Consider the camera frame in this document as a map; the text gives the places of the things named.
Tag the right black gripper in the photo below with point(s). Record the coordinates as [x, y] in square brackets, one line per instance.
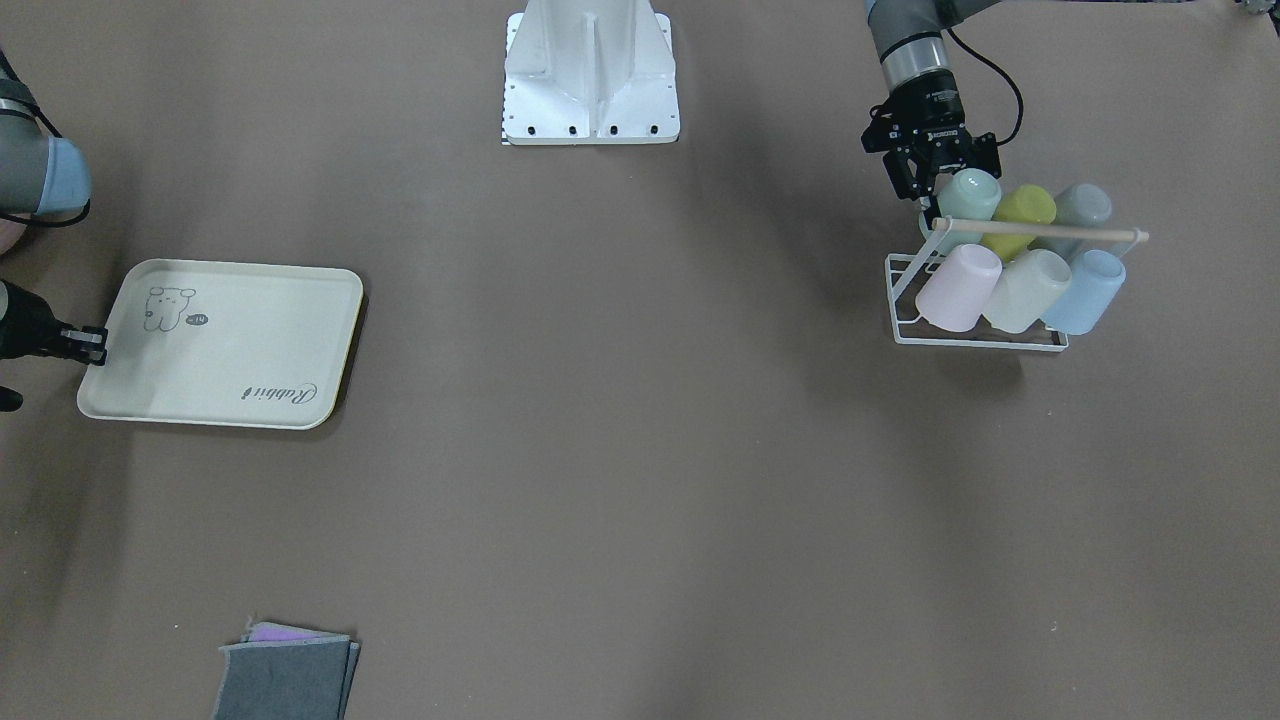
[30, 329]

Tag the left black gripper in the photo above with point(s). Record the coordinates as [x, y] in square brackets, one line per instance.
[927, 103]

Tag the grey blue cup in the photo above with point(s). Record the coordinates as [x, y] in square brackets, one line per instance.
[1079, 205]

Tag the light blue cup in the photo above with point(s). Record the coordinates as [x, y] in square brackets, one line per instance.
[1096, 277]

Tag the white wire cup rack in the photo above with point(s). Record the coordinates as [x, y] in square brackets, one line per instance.
[904, 273]

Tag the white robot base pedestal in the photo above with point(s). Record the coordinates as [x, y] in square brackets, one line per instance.
[589, 73]

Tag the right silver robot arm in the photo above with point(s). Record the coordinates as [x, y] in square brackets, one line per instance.
[46, 184]

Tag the mint green cup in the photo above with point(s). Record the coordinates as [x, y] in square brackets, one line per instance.
[972, 194]

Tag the cream white cup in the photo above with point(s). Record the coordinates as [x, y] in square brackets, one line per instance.
[1028, 287]

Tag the yellow cup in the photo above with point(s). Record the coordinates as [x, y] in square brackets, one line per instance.
[1028, 204]

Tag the pink cup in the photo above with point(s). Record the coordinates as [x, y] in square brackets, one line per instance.
[954, 297]

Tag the cream rabbit tray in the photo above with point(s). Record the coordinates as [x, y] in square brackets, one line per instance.
[226, 345]

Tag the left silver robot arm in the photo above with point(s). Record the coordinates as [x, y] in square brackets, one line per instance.
[909, 42]

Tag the folded grey cloth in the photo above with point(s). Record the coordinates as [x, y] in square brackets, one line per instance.
[278, 671]

